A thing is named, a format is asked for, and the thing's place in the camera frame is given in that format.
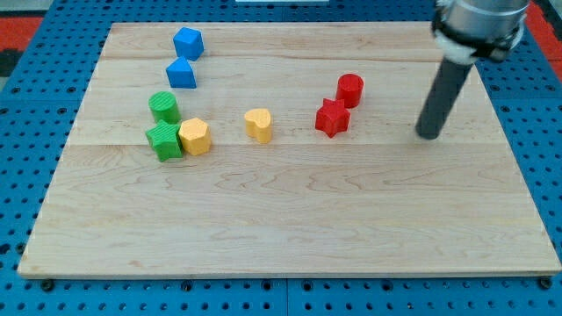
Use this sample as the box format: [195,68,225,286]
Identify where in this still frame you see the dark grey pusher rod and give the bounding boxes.
[415,58,473,140]

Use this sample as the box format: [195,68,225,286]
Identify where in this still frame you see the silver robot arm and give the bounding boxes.
[431,0,530,66]

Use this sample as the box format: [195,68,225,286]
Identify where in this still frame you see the light wooden board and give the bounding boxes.
[18,22,561,279]

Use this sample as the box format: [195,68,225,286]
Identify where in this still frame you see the blue cube block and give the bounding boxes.
[173,27,205,61]

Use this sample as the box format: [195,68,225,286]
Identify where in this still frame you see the blue triangular prism block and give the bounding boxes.
[166,56,197,89]

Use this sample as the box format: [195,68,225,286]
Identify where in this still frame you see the red cylinder block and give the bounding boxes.
[335,74,364,108]

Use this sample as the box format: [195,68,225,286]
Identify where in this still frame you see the red star block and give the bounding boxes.
[314,98,350,138]

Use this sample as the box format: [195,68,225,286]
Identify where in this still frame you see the green star block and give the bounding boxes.
[145,120,183,162]

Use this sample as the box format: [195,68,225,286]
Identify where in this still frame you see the yellow heart block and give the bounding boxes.
[244,108,272,144]

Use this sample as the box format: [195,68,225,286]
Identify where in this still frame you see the yellow pentagon block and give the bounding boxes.
[178,118,212,155]

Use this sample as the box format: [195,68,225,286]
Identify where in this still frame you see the green cylinder block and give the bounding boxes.
[148,91,181,124]

